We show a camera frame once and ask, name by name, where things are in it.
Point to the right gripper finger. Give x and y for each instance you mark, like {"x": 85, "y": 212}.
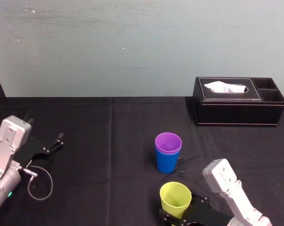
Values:
{"x": 200, "y": 198}
{"x": 171, "y": 220}

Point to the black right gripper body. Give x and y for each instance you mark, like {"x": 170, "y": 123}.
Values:
{"x": 207, "y": 215}

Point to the black leather tissue box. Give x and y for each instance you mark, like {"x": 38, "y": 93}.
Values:
{"x": 236, "y": 110}

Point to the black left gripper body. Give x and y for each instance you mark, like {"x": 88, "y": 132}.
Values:
{"x": 32, "y": 148}

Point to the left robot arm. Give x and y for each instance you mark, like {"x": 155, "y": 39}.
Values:
{"x": 5, "y": 150}

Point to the black table cloth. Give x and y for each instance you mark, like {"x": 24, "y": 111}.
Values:
{"x": 97, "y": 146}

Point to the blue plastic cup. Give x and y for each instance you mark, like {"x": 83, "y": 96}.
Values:
{"x": 166, "y": 163}

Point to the purple plastic cup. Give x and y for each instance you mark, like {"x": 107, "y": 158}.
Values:
{"x": 168, "y": 142}

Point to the white tissue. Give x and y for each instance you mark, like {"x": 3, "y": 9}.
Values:
{"x": 223, "y": 86}

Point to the green plastic cup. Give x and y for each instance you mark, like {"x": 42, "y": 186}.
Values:
{"x": 175, "y": 199}

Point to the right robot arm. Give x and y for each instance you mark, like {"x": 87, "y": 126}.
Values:
{"x": 229, "y": 186}

